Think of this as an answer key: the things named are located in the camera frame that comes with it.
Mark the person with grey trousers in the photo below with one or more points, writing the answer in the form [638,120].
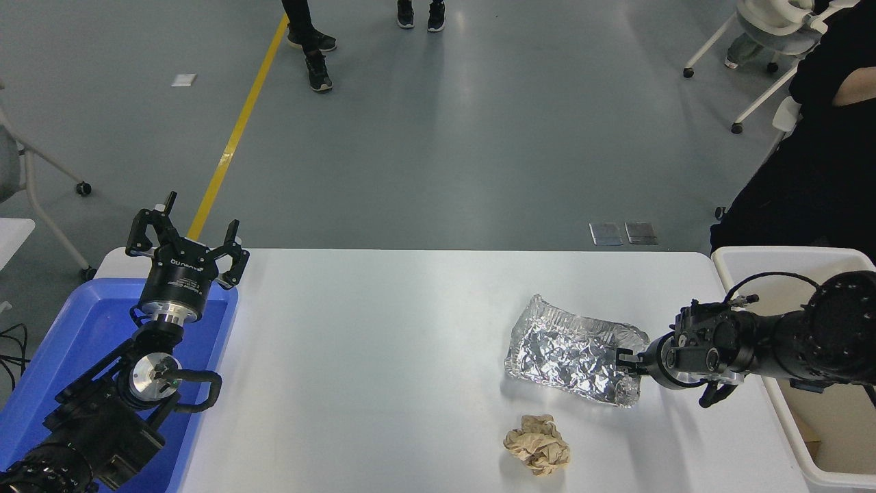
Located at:
[742,49]

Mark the person on yellow line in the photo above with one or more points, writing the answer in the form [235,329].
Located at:
[318,72]

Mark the large pale plastic bin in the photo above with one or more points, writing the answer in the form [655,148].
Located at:
[835,424]

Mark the metal floor plate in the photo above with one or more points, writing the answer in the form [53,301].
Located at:
[606,233]
[641,233]

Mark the silver foil tray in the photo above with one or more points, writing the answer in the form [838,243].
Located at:
[568,349]

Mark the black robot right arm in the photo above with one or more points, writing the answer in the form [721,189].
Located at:
[842,329]

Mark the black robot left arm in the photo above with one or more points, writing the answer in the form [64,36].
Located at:
[102,424]

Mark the white wheeled chair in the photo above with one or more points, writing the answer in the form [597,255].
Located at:
[780,20]

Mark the grey wheeled chair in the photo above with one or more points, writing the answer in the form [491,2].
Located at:
[5,164]

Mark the small white side table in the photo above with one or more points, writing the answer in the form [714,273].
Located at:
[10,236]

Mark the person's forearm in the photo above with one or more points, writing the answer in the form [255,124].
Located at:
[857,85]

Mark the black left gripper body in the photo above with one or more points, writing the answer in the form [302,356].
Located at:
[179,281]

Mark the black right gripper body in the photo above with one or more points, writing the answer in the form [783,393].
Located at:
[667,363]

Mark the crumpled tan paper ball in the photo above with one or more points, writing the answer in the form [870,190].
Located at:
[537,445]

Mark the white chair frame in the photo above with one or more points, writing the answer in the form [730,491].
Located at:
[786,113]

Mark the blue plastic tray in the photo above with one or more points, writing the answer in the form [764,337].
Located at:
[82,329]

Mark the person with black shoes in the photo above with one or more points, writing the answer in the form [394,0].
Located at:
[405,15]

